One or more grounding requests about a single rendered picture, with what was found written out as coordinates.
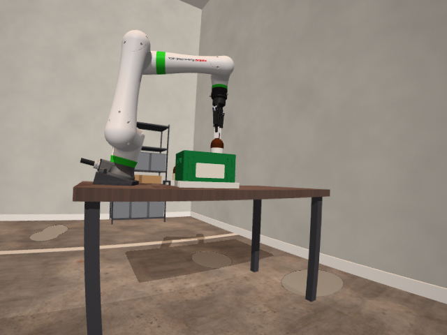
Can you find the green divided crate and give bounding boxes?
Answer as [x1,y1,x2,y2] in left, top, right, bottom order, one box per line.
[175,150,236,183]

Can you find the orange-brown bottle with green cap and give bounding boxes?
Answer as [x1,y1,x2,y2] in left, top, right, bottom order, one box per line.
[210,133,224,154]

